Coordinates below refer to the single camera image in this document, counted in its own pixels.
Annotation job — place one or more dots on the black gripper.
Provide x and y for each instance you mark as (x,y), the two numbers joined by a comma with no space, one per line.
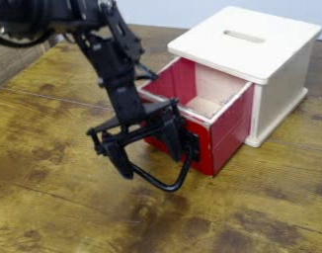
(137,121)

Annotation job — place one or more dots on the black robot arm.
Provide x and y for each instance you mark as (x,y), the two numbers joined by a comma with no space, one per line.
(113,48)

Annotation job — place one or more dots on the red wooden drawer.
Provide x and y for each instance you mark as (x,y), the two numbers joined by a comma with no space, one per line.
(216,103)

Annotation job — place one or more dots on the white wooden box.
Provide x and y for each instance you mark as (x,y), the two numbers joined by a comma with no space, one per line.
(263,48)

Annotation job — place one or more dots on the black metal drawer handle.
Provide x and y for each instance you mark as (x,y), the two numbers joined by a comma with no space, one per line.
(181,168)

